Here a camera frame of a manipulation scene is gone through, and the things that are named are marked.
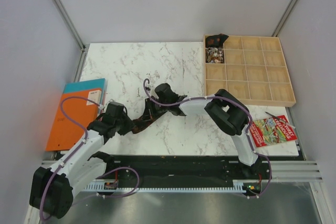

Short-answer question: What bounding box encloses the orange folder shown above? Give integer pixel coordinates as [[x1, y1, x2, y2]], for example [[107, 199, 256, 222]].
[[46, 89, 102, 152]]

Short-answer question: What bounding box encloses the rolled dark tie in tray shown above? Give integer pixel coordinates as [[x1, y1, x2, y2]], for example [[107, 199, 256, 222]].
[[205, 34, 229, 48]]

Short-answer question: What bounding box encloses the brown red patterned tie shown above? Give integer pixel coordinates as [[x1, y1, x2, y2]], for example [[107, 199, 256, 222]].
[[131, 111, 166, 134]]

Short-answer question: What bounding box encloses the teal folder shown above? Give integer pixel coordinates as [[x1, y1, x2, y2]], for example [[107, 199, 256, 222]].
[[63, 78, 107, 94]]

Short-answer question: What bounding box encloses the red treehouse book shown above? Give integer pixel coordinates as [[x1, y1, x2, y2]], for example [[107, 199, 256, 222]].
[[249, 115, 298, 148]]

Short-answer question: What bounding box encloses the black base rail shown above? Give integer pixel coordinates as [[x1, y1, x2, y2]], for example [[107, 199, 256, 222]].
[[96, 152, 270, 187]]

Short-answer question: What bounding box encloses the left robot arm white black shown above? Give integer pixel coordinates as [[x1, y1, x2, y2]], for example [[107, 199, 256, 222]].
[[29, 111, 133, 219]]

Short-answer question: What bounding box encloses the pen on red book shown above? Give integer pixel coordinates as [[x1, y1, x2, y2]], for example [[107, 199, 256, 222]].
[[265, 111, 296, 129]]

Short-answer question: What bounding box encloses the rolled colourful tie in tray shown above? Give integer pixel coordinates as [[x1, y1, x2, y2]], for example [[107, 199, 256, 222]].
[[205, 47, 224, 63]]

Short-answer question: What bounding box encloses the wooden compartment tray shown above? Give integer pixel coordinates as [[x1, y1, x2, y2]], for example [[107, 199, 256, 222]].
[[203, 35, 296, 108]]

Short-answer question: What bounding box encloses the white slotted cable duct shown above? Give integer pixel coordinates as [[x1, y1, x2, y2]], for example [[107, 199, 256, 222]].
[[82, 180, 246, 193]]

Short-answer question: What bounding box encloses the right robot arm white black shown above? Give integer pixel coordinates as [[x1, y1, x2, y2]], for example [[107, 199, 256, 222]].
[[143, 79, 261, 179]]

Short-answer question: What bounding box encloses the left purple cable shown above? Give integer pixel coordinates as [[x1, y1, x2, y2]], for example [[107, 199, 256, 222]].
[[39, 95, 140, 221]]

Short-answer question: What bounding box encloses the purple cable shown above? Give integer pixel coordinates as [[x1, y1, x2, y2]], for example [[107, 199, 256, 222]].
[[143, 78, 272, 200], [39, 95, 140, 221]]

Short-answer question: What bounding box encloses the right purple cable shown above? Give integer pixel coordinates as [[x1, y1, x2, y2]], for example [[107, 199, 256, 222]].
[[143, 78, 272, 200]]

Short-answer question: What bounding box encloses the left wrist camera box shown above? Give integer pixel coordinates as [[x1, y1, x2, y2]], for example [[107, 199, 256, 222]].
[[105, 102, 127, 117]]

